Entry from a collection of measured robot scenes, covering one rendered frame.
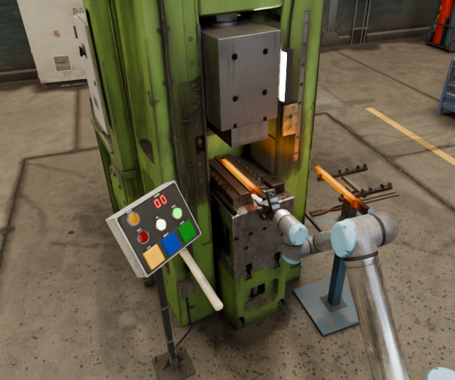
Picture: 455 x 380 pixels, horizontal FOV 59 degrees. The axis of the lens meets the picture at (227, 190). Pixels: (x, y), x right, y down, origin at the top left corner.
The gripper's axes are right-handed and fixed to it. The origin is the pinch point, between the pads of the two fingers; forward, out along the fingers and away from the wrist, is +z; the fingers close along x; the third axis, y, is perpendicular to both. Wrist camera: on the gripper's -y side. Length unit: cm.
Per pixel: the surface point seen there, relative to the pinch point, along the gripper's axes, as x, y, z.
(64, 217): -92, 100, 179
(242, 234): -10.7, 21.4, -2.1
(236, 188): -6.6, 1.1, 10.6
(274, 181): 14.9, 2.1, 7.7
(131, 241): -69, -10, -18
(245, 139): -4.7, -29.2, 4.0
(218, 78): -17, -61, 5
